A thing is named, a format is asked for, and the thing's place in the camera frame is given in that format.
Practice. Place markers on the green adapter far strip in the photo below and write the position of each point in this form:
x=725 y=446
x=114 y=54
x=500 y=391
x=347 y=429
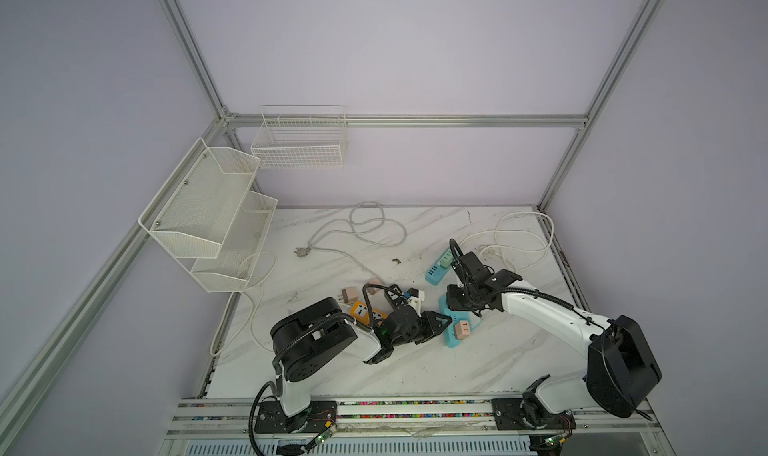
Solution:
x=446 y=260

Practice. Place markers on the orange power strip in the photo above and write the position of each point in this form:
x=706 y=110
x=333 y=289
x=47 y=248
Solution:
x=359 y=311

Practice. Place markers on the white wire basket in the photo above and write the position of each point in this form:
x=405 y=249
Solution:
x=296 y=137

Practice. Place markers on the white mesh two-tier shelf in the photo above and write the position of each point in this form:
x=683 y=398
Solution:
x=210 y=219

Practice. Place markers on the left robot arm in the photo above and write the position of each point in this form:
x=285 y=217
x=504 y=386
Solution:
x=305 y=342

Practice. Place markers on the aluminium frame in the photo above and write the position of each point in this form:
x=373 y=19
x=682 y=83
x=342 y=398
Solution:
x=36 y=383

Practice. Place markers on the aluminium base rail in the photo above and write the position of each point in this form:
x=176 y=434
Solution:
x=411 y=425

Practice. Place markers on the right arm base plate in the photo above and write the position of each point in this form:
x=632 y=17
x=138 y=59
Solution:
x=517 y=413

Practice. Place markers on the teal power strip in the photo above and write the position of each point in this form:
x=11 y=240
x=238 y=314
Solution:
x=456 y=316

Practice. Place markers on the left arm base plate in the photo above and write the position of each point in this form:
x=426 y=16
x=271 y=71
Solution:
x=271 y=419

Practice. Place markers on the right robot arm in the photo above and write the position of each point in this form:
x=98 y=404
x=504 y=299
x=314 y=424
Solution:
x=619 y=368

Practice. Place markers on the blue power strip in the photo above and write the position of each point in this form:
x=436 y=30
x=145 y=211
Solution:
x=436 y=273

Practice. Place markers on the pink adapter black strip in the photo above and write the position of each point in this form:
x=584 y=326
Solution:
x=373 y=286
x=350 y=295

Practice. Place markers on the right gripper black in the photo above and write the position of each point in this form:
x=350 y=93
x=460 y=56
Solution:
x=451 y=299

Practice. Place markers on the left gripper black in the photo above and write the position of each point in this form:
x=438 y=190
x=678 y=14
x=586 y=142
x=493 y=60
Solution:
x=429 y=320

